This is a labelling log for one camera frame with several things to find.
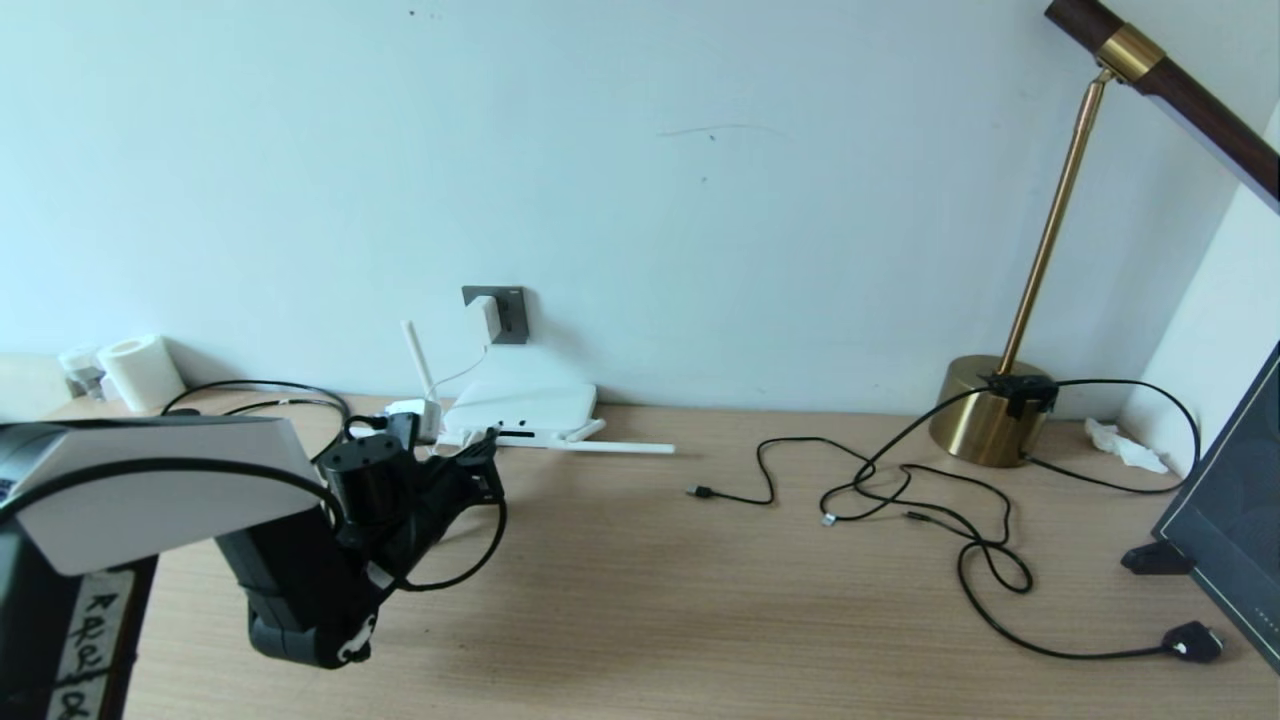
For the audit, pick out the brass desk lamp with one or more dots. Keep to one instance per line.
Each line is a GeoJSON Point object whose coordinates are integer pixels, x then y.
{"type": "Point", "coordinates": [975, 413]}

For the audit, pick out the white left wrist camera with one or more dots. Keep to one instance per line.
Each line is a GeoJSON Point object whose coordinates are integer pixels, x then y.
{"type": "Point", "coordinates": [412, 415]}

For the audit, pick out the white wifi router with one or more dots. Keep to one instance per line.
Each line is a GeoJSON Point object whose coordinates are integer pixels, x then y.
{"type": "Point", "coordinates": [540, 410]}

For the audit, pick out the white power adapter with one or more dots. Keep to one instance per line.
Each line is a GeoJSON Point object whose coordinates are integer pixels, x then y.
{"type": "Point", "coordinates": [483, 317]}

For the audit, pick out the small clear jar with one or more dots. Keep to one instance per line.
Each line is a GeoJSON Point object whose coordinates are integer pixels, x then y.
{"type": "Point", "coordinates": [85, 378]}

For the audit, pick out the dark monitor with stand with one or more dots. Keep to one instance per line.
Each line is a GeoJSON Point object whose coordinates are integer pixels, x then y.
{"type": "Point", "coordinates": [1235, 520]}

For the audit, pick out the crumpled white tissue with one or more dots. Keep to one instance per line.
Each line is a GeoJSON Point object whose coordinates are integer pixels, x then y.
{"type": "Point", "coordinates": [1125, 446]}

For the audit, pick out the white toilet paper roll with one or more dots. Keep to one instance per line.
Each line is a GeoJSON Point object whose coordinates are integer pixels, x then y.
{"type": "Point", "coordinates": [145, 373]}

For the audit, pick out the small black inline box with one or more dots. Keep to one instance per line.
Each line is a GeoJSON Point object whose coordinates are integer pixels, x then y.
{"type": "Point", "coordinates": [1022, 392]}

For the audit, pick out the grey wall socket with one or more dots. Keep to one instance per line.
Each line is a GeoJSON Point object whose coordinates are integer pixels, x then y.
{"type": "Point", "coordinates": [515, 317]}

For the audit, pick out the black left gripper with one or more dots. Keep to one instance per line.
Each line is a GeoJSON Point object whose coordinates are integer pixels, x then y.
{"type": "Point", "coordinates": [440, 510]}

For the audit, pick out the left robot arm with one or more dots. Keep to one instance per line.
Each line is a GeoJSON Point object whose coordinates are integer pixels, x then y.
{"type": "Point", "coordinates": [150, 510]}

